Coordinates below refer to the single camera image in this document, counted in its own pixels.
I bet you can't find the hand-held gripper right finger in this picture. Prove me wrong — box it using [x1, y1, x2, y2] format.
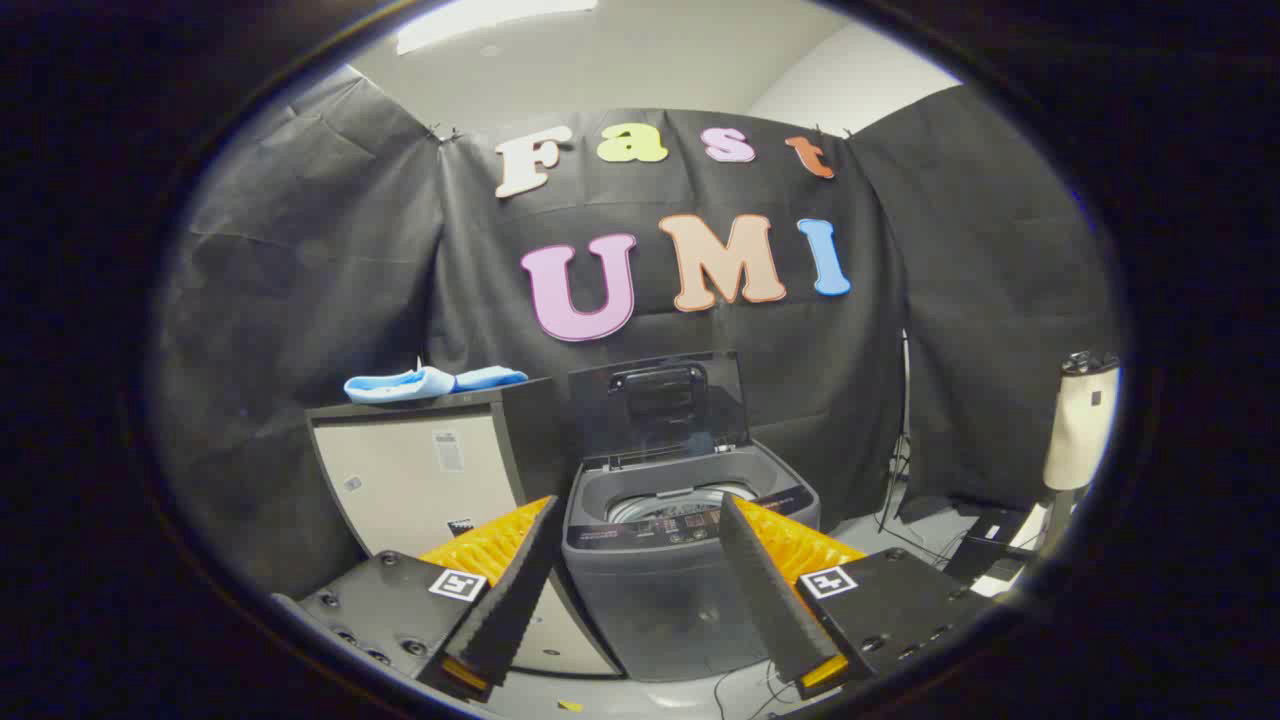
[716, 492, 1001, 701]

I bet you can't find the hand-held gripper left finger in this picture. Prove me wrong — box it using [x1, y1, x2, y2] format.
[270, 495, 566, 703]

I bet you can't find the grey washing machine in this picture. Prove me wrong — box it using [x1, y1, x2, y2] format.
[560, 440, 823, 683]

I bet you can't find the light blue buttoned shirt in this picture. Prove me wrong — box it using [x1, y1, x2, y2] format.
[344, 366, 529, 404]

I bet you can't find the grey cabinet with beige door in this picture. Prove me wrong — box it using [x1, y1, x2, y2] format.
[305, 378, 626, 679]

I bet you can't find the black device on floor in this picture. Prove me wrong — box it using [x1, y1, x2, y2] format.
[945, 505, 1049, 599]

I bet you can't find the white bag on stand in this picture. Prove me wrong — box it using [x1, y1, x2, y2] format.
[1040, 350, 1121, 551]

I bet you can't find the black backdrop cloth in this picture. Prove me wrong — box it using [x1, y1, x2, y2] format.
[150, 65, 1121, 601]

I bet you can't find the ceiling light panel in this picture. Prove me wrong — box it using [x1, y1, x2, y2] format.
[395, 0, 601, 56]

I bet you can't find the black cables and stand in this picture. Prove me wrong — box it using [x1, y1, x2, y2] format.
[875, 330, 961, 566]

